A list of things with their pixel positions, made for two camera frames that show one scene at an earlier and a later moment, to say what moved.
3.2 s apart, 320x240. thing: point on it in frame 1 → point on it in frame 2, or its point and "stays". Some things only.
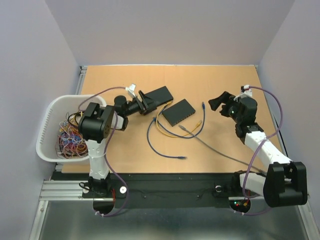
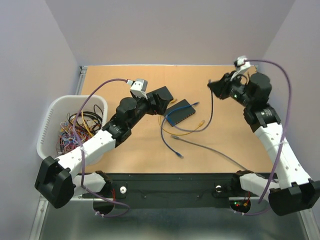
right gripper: [224, 98] → [220, 87]
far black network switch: [160, 95] stays
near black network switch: [178, 112] stays
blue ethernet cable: [155, 119] → [167, 118]
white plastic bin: [55, 110] stays
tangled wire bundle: [70, 144] stays
